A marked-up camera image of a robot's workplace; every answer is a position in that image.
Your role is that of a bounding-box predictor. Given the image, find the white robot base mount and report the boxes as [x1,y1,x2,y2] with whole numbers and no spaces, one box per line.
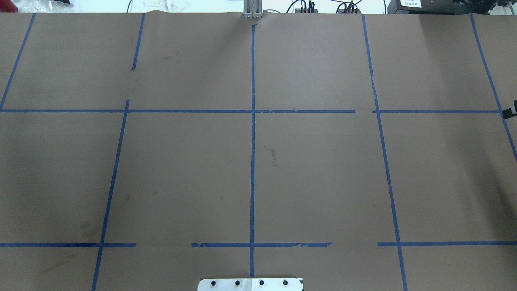
[197,278,304,291]

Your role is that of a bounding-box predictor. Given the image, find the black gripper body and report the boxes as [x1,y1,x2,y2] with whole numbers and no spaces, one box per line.
[502,101,517,119]

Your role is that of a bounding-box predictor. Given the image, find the black device with label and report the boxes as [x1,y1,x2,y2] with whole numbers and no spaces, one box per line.
[387,0,516,15]

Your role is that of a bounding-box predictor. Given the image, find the black cables on far edge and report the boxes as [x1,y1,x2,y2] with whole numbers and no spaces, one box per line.
[286,0,363,15]

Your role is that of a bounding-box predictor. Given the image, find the red object at corner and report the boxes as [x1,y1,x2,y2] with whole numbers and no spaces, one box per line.
[0,0,18,13]

